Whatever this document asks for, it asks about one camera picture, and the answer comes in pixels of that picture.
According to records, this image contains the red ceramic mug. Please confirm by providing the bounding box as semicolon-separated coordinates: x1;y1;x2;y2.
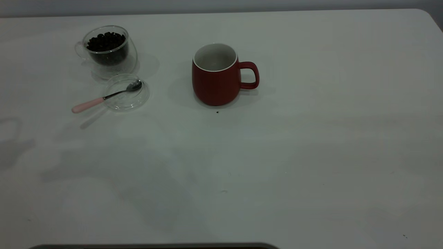
192;43;260;106

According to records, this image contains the pink-handled metal spoon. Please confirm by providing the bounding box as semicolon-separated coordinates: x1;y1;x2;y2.
72;80;143;114

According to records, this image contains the clear glass lid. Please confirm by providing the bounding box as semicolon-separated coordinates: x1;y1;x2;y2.
102;74;150;111

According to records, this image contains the dark coffee beans pile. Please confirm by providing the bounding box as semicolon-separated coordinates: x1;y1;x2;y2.
87;32;129;66

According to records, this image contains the double-wall glass cup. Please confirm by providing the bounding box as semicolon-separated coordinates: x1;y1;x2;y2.
74;25;138;81

